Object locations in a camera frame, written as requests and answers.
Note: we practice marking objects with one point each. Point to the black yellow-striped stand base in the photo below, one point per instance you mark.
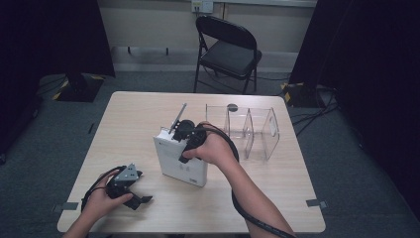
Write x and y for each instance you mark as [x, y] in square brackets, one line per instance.
[79, 87]
[300, 95]

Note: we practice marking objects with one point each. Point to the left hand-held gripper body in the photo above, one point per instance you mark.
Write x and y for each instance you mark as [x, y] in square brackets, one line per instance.
[125, 175]

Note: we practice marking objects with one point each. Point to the clear acrylic book rack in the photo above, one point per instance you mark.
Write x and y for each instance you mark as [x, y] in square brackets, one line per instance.
[261, 139]

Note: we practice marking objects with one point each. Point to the black folding chair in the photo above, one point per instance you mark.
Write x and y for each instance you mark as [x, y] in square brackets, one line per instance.
[231, 56]

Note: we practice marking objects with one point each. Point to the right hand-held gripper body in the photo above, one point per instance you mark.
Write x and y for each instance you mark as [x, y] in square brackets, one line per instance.
[189, 134]

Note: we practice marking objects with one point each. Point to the person's right hand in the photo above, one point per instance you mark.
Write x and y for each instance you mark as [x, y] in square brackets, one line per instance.
[214, 150]

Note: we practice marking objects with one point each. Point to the black round table grommet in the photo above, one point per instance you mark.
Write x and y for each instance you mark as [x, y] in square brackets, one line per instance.
[232, 107]

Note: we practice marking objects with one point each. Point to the white wall power outlet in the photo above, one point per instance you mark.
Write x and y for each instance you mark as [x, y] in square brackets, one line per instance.
[202, 6]

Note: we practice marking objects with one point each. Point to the black curtain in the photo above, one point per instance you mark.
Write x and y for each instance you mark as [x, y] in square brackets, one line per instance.
[379, 66]
[49, 33]

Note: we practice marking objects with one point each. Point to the small black floor strip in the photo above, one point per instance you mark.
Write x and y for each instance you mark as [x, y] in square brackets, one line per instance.
[90, 128]

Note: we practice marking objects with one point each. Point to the person's left hand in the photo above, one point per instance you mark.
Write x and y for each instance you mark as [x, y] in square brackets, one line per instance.
[99, 205]

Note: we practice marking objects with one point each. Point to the white book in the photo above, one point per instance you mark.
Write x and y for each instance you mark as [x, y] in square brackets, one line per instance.
[175, 165]

